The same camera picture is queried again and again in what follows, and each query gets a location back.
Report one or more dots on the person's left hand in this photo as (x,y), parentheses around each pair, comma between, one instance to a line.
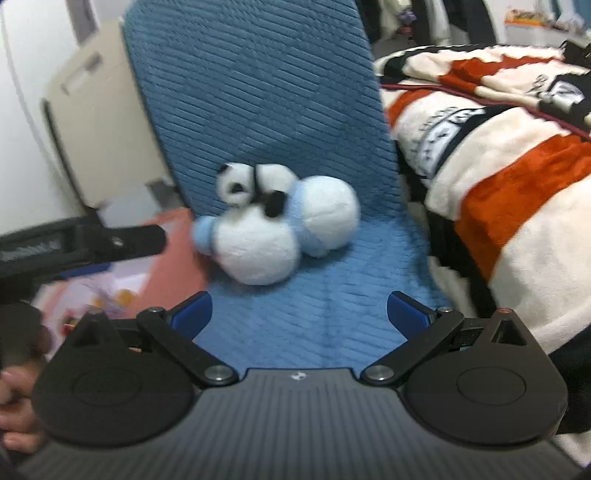
(18,406)

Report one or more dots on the small panda plush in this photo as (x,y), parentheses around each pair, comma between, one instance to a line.
(240,182)

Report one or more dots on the striped fleece blanket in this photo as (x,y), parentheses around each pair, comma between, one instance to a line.
(517,194)

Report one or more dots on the row of hanging clothes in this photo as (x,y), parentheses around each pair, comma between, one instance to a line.
(425,18)

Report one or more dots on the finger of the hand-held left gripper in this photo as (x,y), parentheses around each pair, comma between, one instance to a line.
(134,242)

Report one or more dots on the pink cardboard box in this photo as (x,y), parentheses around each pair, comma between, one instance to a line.
(178,258)

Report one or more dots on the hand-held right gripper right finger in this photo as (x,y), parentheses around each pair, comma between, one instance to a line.
(408,316)

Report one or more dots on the white and blue plush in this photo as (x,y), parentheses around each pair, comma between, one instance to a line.
(258,249)

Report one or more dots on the blue textured mat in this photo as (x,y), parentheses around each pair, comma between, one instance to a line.
(258,92)

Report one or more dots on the cream folding chair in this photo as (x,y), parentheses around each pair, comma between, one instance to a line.
(115,129)

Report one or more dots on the white cabinet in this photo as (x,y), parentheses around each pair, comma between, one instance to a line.
(27,138)

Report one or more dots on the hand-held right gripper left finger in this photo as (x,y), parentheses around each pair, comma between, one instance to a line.
(193,314)

